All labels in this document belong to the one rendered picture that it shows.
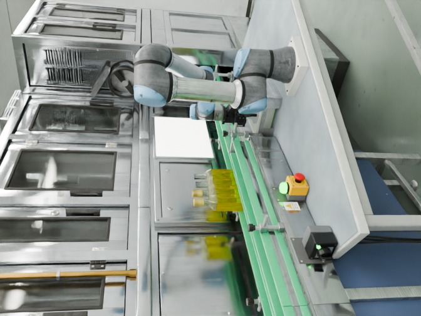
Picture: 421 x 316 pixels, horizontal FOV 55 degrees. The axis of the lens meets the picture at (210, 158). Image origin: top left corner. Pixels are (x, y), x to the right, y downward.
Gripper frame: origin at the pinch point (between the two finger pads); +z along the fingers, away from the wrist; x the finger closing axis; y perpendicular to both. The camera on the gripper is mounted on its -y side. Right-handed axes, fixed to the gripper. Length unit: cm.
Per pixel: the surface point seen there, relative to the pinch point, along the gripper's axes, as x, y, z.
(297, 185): 55, 2, 1
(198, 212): 33, 36, -32
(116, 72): -70, 15, -73
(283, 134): 18.4, 1.7, 5.6
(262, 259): 76, 19, -15
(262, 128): 6.5, 5.8, -0.8
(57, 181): 7, 40, -98
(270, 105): 6.9, -7.0, 0.5
